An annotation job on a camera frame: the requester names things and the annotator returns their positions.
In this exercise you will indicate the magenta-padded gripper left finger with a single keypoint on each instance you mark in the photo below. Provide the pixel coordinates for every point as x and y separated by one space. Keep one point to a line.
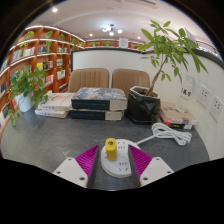
68 170

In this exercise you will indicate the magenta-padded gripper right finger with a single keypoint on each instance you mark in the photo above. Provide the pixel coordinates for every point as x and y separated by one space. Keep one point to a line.
156 170

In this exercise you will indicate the yellow charger block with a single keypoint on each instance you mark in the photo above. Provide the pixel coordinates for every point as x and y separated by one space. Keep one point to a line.
111 149

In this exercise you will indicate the round white power strip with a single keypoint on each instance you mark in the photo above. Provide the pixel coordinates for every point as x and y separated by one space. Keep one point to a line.
121 167

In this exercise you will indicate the red and black book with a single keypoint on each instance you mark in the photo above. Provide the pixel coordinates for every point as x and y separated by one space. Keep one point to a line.
181 126

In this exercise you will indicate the large beige book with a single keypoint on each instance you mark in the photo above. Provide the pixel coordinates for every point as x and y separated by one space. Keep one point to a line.
175 115

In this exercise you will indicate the thin white book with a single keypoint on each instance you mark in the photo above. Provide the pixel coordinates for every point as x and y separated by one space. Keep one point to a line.
50 113

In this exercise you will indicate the thin dark blue book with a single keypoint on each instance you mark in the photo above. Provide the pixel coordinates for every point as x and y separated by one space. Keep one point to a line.
93 115

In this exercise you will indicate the tall plant in black pot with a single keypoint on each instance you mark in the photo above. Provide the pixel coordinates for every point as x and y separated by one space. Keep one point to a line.
143 106

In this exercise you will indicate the thick white book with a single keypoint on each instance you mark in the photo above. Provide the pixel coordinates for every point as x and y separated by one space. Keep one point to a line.
56 101

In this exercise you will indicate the trailing plant in white pot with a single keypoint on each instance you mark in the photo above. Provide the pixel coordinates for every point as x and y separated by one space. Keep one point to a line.
25 101

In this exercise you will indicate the clear plastic bottle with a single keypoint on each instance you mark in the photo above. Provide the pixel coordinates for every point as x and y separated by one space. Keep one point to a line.
185 93

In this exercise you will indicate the white black-framed partition panel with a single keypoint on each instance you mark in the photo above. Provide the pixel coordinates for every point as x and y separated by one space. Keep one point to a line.
100 58

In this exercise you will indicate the orange wooden bookshelf unit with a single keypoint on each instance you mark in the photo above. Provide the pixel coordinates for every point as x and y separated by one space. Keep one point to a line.
53 41

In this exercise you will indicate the small white shelf sign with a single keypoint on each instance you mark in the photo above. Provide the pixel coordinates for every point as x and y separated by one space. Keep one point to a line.
123 42

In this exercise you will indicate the ceiling chandelier lamp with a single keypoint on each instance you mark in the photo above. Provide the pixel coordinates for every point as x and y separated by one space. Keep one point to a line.
111 30

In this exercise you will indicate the recessed ceiling spot lights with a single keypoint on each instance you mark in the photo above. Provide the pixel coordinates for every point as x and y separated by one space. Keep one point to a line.
54 10

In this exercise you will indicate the white wall socket plate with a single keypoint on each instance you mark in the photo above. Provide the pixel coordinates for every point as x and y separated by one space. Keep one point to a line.
203 95
216 108

